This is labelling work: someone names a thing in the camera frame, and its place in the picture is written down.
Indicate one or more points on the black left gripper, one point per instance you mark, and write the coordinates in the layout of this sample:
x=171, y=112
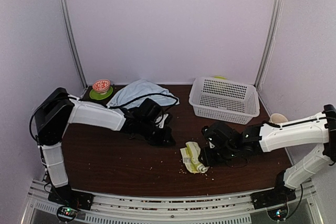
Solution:
x=163, y=141

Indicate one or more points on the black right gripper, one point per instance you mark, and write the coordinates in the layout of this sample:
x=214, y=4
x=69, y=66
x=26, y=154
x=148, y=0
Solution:
x=208, y=159

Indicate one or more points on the green crocodile pattern towel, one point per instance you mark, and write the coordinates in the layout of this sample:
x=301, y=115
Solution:
x=190, y=154

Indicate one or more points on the white perforated plastic basket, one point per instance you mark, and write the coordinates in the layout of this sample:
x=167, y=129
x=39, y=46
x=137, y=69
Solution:
x=224, y=100

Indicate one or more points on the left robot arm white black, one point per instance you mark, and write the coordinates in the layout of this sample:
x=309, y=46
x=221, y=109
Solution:
x=140, y=116

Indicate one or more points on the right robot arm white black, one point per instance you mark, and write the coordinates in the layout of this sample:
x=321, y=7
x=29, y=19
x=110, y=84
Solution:
x=226, y=144

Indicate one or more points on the light blue towel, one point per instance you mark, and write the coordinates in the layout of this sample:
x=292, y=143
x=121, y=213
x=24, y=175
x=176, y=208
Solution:
x=134, y=94

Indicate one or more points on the red patterned ceramic bowl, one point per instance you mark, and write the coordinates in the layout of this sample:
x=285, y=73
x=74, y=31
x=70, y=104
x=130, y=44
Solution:
x=102, y=85

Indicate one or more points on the green plate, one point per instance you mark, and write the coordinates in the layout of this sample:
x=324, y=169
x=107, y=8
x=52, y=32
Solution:
x=100, y=96

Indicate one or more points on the lime green bowl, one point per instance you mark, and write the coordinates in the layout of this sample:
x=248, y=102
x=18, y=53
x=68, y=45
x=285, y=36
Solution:
x=220, y=77

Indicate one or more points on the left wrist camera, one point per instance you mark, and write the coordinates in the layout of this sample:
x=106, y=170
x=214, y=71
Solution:
x=163, y=120

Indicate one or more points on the front aluminium rail panel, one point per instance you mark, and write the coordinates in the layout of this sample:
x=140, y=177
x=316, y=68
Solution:
x=227, y=208

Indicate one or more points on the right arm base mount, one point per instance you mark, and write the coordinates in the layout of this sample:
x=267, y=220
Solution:
x=275, y=201

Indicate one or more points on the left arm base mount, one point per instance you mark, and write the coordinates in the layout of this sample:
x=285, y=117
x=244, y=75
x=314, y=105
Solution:
x=71, y=202

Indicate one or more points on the left aluminium frame post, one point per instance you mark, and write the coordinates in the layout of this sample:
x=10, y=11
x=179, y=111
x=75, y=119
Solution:
x=72, y=43

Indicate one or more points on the aluminium frame post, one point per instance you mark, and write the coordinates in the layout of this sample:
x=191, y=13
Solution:
x=72, y=43
x=269, y=44

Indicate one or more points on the right aluminium frame post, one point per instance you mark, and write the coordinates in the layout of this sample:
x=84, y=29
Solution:
x=269, y=44

